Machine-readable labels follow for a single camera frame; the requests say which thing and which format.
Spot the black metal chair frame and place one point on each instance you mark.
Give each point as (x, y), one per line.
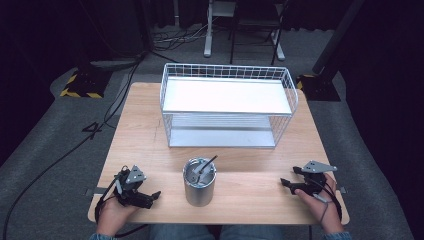
(253, 23)

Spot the white desk frame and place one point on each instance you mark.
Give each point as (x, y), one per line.
(208, 33)

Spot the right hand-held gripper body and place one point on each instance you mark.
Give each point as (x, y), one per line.
(313, 178)

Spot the person's right hand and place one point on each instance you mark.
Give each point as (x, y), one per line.
(325, 210)

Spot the grey table edge tab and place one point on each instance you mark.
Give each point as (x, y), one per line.
(342, 190)

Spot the silver metal cup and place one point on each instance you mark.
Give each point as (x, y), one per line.
(199, 193)

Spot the black slanted stand pole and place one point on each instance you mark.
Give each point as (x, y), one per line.
(333, 36)

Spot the person's left hand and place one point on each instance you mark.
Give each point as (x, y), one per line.
(115, 215)

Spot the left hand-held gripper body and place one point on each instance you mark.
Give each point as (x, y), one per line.
(128, 191)

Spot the black yellow striped stand base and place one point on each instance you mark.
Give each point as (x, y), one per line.
(318, 87)
(85, 85)

